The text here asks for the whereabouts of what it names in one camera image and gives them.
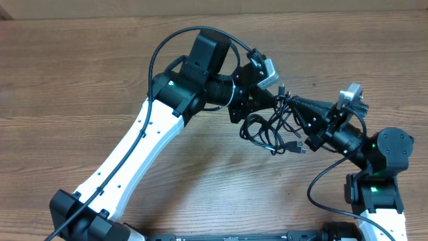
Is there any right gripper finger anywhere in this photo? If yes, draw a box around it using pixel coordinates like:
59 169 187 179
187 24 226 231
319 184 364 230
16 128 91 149
292 106 326 136
288 96 334 116

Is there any black usb cable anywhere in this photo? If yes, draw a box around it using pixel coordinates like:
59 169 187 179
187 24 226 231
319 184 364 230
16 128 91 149
239 112 307 156

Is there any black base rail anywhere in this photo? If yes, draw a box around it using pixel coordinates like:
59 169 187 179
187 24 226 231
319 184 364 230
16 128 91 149
83 229 335 241

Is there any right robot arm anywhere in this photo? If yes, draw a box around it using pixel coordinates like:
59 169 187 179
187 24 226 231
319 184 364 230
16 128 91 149
288 97 414 240

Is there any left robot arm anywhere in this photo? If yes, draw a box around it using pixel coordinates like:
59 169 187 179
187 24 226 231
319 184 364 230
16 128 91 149
49 26 280 240

